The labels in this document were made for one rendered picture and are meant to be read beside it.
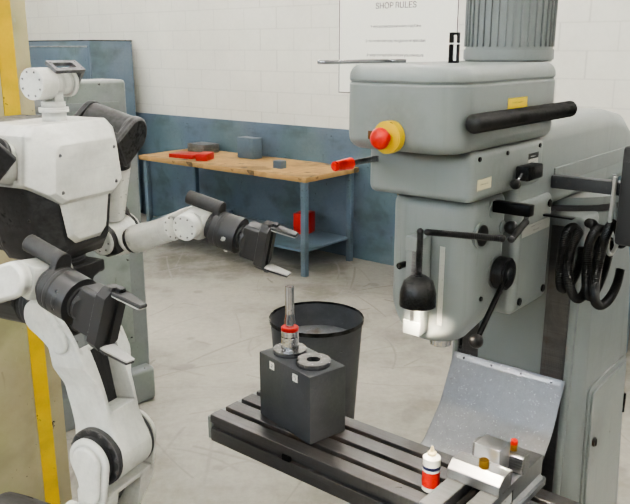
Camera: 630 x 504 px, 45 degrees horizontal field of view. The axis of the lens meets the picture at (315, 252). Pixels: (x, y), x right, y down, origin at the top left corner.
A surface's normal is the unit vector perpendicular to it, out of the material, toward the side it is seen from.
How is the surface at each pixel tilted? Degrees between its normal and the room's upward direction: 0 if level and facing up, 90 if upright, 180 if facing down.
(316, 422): 90
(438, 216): 90
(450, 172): 90
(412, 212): 90
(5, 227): 101
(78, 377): 115
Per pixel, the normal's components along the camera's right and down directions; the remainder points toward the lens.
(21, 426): 0.78, 0.16
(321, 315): -0.12, 0.20
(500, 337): -0.63, 0.20
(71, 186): 0.90, 0.11
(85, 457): -0.44, 0.23
